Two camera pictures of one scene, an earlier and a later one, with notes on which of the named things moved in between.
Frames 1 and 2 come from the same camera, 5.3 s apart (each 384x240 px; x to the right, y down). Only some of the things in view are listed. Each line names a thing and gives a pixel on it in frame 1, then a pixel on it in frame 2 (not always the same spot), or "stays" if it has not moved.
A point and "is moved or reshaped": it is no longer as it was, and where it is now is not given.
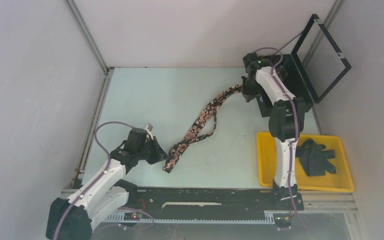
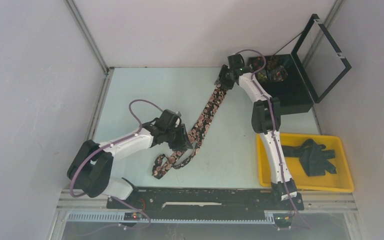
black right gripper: (249, 95) → (225, 85)
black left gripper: (159, 154) → (183, 141)
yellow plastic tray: (341, 181) stays
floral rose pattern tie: (175, 150) is moved or reshaped
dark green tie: (314, 158) stays
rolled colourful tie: (281, 72) stays
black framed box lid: (320, 60) stays
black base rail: (169, 199) stays
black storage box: (286, 69) stays
